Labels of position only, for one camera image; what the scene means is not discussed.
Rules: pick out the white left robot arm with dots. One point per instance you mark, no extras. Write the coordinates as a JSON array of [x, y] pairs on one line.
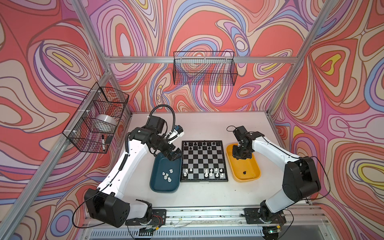
[[106, 203]]

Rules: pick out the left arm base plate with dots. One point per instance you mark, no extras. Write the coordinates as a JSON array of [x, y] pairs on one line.
[[153, 218]]

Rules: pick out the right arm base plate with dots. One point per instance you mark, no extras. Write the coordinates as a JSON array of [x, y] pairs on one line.
[[263, 216]]

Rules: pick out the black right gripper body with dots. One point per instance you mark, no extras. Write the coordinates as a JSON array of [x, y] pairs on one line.
[[239, 152]]

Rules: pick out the yellow plastic tray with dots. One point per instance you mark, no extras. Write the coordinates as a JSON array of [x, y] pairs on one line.
[[239, 166]]

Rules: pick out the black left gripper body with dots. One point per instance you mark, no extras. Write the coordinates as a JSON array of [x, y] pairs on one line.
[[162, 145]]

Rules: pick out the black wire basket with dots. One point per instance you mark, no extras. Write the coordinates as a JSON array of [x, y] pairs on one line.
[[85, 132], [204, 68]]

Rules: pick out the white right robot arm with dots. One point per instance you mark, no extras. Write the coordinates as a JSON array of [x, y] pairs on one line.
[[300, 180]]

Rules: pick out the silver tape roll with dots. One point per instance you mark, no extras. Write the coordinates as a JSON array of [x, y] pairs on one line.
[[107, 119]]

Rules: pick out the black wire basket left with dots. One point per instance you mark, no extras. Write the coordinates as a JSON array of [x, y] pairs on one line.
[[85, 132]]

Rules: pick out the black marker pen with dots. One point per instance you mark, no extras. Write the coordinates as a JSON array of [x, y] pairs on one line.
[[103, 143]]

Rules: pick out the teal plastic tray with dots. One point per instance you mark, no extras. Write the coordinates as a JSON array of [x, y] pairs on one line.
[[166, 174]]

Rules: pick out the black wire basket back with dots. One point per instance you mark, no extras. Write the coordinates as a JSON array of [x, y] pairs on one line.
[[204, 68]]

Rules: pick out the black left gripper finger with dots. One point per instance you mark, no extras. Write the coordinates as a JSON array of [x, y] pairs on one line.
[[177, 154], [171, 157]]

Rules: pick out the black white chess board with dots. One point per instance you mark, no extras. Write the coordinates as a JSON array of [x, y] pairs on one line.
[[203, 161]]

